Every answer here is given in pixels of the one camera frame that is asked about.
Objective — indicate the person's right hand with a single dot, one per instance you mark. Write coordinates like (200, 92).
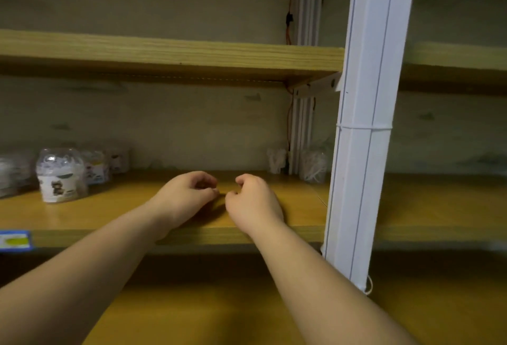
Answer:
(255, 204)

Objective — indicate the person's left hand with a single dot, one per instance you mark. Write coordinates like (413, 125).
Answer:
(182, 202)

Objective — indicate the wooden shelf with blue labels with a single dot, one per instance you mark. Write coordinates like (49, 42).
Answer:
(119, 210)

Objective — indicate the person's right forearm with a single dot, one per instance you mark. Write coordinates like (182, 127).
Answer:
(328, 297)

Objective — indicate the person's left forearm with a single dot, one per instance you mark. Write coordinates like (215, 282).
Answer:
(79, 285)

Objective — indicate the blue framed price label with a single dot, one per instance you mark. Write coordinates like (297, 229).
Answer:
(15, 241)

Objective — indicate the white metal shelf bracket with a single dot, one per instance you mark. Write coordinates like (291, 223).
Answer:
(317, 86)

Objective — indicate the white metal upright post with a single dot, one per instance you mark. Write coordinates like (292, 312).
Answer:
(372, 79)

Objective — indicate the white slotted rack rail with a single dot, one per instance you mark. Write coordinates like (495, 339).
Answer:
(309, 4)

